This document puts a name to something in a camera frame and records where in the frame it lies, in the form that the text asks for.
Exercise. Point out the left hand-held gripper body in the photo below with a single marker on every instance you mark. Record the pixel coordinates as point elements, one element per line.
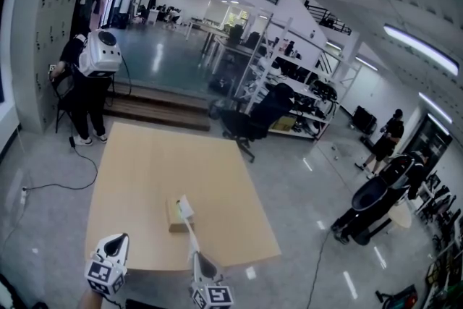
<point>117,257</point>

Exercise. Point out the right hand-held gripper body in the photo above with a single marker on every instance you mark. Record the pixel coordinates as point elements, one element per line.
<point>206,282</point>

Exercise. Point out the brown cardboard tissue box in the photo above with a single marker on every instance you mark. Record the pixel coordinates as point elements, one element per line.
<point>173,217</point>

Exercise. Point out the person's left forearm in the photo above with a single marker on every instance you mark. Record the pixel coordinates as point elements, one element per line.
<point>90,299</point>

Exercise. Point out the white power strip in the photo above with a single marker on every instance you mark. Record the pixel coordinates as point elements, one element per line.
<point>23,195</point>

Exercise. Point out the black power adapter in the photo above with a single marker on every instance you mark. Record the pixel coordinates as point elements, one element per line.
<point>72,141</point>

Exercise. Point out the wooden step platform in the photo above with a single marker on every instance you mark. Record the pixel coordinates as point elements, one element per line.
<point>159,106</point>

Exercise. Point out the black office chair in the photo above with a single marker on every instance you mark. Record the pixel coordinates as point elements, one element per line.
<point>266,112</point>

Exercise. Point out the black folding chair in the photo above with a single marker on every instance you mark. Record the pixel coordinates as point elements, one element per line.
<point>62,97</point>

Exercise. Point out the white metal shelving rack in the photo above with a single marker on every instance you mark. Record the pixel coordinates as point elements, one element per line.
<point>300,83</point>

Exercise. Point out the black pod-shaped seat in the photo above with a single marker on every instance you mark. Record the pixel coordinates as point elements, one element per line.
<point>376,199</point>

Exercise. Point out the white-framed desk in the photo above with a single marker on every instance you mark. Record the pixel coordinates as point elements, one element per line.
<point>231,45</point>

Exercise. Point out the white hard-shell backpack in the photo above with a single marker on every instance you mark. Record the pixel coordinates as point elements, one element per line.
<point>99,52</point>

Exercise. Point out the beige round stool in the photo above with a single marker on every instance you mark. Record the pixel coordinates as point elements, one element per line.
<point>401,217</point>

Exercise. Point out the black flat case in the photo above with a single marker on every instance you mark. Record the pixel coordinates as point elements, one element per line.
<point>364,119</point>

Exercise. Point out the grey locker cabinet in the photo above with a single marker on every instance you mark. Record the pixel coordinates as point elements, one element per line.
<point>50,29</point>

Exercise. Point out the long ceiling light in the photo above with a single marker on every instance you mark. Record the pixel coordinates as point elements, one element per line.
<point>421,48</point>
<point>436,108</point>
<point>366,63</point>

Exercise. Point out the black glass cabinet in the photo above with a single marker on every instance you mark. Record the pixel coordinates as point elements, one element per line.
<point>430,144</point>

